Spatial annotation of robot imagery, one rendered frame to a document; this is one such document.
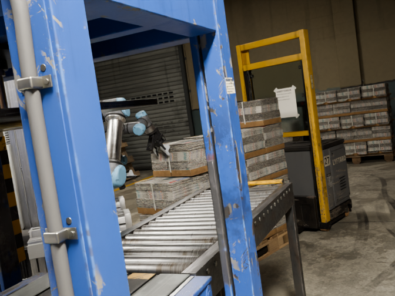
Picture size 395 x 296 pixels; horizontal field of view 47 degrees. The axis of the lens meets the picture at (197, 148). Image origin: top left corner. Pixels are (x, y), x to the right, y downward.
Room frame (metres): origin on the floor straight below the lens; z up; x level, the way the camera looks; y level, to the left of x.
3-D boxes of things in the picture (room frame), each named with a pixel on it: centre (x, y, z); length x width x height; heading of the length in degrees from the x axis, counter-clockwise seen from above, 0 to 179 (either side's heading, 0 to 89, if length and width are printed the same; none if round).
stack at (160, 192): (3.49, -0.05, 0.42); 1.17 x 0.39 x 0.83; 138
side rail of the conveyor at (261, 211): (1.91, -0.20, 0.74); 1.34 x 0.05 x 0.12; 156
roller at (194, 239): (1.72, 0.17, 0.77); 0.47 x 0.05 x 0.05; 66
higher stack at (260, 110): (4.03, -0.53, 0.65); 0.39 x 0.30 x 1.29; 48
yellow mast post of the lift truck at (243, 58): (4.58, -0.58, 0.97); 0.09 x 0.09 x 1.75; 48
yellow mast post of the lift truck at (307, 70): (4.13, -1.07, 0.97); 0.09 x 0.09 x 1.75; 48
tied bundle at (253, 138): (3.81, -0.33, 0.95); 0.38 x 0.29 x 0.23; 47
